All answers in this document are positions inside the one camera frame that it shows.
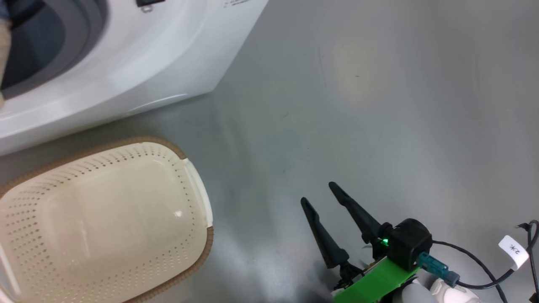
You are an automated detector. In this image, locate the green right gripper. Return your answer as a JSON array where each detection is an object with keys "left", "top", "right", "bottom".
[{"left": 300, "top": 182, "right": 421, "bottom": 303}]

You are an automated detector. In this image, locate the beige garment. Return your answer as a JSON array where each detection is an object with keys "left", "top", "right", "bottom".
[{"left": 0, "top": 18, "right": 11, "bottom": 109}]

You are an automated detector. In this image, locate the white washing machine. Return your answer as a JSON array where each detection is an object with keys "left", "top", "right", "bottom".
[{"left": 0, "top": 0, "right": 269, "bottom": 156}]

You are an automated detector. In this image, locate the cream perforated laundry basket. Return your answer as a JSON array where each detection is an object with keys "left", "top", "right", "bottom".
[{"left": 0, "top": 136, "right": 214, "bottom": 303}]

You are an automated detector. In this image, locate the teal cable connector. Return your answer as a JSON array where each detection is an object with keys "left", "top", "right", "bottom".
[{"left": 418, "top": 251, "right": 461, "bottom": 287}]

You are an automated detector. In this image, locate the white cable tag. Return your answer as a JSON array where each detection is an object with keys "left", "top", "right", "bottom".
[{"left": 498, "top": 234, "right": 530, "bottom": 271}]

